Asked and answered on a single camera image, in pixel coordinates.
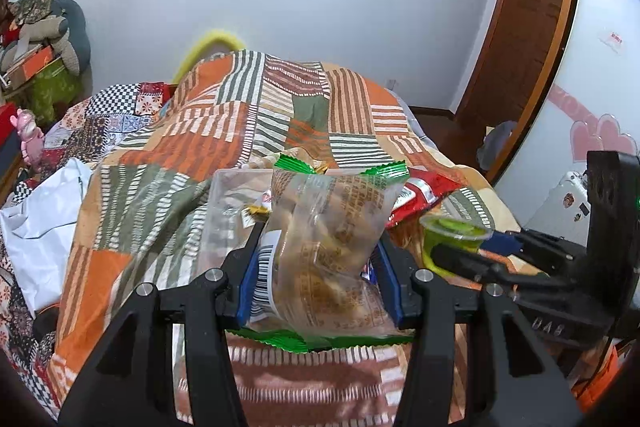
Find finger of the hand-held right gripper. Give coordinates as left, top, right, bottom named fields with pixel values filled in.
left=480, top=229, right=568, bottom=269
left=431, top=243, right=522, bottom=289

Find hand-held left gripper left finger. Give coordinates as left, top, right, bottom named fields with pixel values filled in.
left=57, top=219, right=267, bottom=427

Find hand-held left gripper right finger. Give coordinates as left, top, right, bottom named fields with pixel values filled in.
left=372, top=237, right=587, bottom=427

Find green jelly cup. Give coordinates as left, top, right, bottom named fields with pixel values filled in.
left=419, top=213, right=494, bottom=271

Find green edged clear snack packet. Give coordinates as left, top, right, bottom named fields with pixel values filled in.
left=224, top=154, right=417, bottom=354

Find clear plastic container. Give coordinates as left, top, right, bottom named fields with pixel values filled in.
left=200, top=167, right=282, bottom=279

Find white stickered suitcase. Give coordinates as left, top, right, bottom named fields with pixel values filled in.
left=520, top=169, right=594, bottom=244

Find red snack packet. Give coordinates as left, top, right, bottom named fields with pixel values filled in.
left=385, top=169, right=464, bottom=229

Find grey bag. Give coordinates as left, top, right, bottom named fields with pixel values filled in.
left=476, top=120, right=519, bottom=171

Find striped patchwork blanket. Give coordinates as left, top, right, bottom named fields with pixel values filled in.
left=50, top=49, right=622, bottom=427

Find white plastic bag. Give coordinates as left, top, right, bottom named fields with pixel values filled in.
left=0, top=156, right=94, bottom=317

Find brown wooden door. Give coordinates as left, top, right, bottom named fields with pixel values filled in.
left=451, top=0, right=584, bottom=124

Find checkered patchwork quilt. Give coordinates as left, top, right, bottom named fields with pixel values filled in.
left=0, top=82, right=177, bottom=424

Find yellow fuzzy cushion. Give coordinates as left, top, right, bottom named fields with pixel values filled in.
left=171, top=29, right=249, bottom=86

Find pink toy figure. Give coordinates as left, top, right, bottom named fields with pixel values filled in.
left=10, top=107, right=47, bottom=168

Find green patterned box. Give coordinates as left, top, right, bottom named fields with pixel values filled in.
left=20, top=56, right=84, bottom=128

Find red box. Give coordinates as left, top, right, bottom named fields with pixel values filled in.
left=0, top=102, right=22, bottom=158

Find orange box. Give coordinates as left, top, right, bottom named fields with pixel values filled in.
left=0, top=44, right=57, bottom=88

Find pile of clothes and boxes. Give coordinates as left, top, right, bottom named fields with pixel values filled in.
left=4, top=0, right=92, bottom=76

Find pink heart wall stickers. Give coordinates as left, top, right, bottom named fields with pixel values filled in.
left=546, top=84, right=639, bottom=168

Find red white wall label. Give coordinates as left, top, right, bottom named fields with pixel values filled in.
left=597, top=29, right=627, bottom=56

